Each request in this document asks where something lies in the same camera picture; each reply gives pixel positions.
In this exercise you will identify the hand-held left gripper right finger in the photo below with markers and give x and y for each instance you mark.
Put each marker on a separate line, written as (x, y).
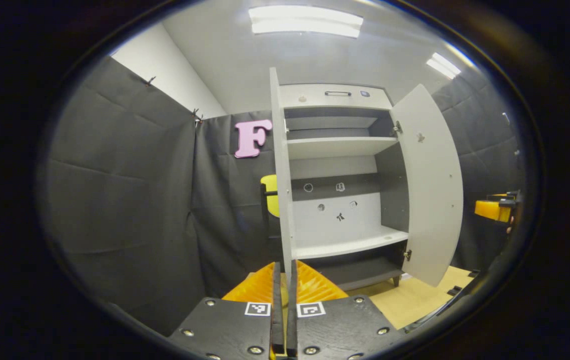
(292, 310)

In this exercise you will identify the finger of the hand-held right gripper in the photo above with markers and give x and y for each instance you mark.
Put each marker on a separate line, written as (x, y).
(490, 210)

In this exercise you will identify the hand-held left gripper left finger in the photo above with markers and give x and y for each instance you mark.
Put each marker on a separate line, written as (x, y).
(277, 310)

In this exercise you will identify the shoe cabinet door cube sticker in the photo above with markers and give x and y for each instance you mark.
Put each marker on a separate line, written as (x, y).
(435, 200)

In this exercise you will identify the shoe cabinet door checkered sticker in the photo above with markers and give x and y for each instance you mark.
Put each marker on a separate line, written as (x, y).
(279, 175)

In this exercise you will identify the grey double-door shoe cabinet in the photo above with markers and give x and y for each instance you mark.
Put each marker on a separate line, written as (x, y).
(340, 147)

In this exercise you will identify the small ceiling light panel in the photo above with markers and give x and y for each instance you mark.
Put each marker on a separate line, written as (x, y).
(443, 66)

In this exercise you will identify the black backdrop cloth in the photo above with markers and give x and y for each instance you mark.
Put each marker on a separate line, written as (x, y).
(124, 200)

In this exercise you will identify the large ceiling light panel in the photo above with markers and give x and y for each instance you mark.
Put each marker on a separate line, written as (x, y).
(306, 21)

